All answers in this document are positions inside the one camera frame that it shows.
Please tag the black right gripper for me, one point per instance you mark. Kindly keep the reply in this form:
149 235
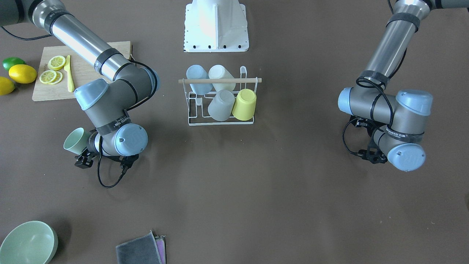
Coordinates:
82 160

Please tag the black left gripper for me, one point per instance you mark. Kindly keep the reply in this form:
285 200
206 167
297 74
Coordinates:
361 123

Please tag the green cup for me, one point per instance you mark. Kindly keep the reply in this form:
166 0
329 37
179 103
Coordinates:
76 141

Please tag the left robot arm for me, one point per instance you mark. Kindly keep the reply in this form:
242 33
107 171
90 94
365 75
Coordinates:
395 124

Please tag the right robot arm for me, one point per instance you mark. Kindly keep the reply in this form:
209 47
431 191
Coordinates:
124 84

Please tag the yellow cup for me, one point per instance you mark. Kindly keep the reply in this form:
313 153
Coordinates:
245 104

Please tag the light blue cup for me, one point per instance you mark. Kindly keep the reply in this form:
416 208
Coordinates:
197 72

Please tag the grey cup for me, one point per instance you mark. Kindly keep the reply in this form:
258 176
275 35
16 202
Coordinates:
221 106

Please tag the cream cup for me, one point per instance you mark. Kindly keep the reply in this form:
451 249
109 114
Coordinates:
219 72

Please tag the yellow plastic knife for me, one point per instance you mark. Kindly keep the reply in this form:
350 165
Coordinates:
67 68

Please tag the lemon slice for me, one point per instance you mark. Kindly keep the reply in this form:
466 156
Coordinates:
48 76
56 63
58 78

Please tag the bamboo cutting board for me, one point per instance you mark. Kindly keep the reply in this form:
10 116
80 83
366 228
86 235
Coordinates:
82 73

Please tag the green bowl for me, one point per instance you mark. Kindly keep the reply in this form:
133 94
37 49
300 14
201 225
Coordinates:
33 242

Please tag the yellow lemon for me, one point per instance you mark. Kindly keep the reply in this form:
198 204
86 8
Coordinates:
6 86
23 74

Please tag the grey folded cloth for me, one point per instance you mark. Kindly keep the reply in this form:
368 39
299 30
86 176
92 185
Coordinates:
142 250

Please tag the pink cloth under grey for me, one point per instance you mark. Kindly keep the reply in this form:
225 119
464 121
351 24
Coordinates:
161 246

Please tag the green lime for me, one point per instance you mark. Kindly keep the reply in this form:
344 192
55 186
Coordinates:
9 62

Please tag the white wire cup rack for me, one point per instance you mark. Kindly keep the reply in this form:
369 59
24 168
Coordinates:
198 104

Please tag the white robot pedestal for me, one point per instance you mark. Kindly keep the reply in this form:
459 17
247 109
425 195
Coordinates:
215 26

